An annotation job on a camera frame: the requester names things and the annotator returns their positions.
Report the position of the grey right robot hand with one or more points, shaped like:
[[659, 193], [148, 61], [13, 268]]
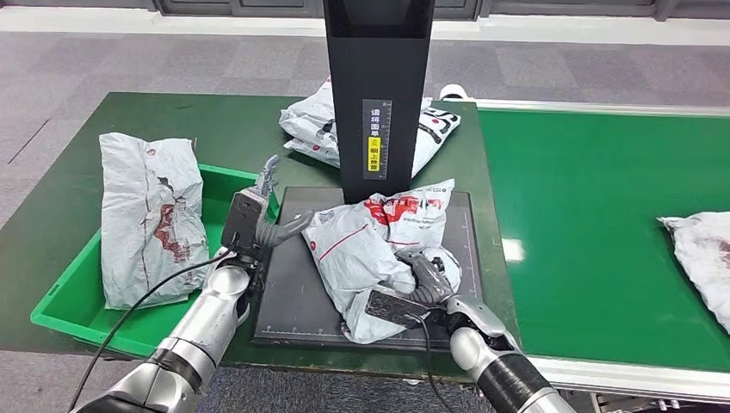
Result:
[[430, 282]]

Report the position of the silver conveyor frame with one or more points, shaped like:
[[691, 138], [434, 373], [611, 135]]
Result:
[[627, 107]]

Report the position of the white parcel with red dot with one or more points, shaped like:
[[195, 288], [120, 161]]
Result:
[[313, 153]]

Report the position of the white parcel with black print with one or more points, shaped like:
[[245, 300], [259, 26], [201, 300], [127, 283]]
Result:
[[308, 117]]

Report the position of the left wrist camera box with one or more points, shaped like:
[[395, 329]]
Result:
[[242, 222]]

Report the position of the green plastic crate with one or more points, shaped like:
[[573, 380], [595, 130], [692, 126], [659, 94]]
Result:
[[68, 302]]

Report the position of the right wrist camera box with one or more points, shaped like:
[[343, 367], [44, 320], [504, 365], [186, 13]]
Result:
[[393, 308]]

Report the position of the white conveyor roller end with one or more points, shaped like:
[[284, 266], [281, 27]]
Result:
[[454, 92]]

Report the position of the green conveyor belt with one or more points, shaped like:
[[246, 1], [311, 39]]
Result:
[[599, 171]]

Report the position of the black inbound scanner machine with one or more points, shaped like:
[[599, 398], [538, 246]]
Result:
[[291, 296]]

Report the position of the dark green table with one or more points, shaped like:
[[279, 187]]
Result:
[[228, 125]]

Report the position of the grey parcel with dull red print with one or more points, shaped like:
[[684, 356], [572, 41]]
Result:
[[707, 256]]

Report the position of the black and yellow label sticker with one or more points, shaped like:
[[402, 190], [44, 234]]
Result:
[[374, 154]]

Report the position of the white parcel with bright red print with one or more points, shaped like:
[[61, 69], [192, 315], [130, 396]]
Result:
[[353, 251]]

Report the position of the grey parcel with smeared red print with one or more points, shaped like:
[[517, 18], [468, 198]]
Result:
[[148, 228]]

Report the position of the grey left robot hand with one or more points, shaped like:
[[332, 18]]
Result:
[[274, 234]]

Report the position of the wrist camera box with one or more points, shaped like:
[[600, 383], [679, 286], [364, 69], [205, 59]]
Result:
[[242, 222], [393, 308]]

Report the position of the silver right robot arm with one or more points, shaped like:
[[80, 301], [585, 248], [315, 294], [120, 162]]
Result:
[[502, 370]]

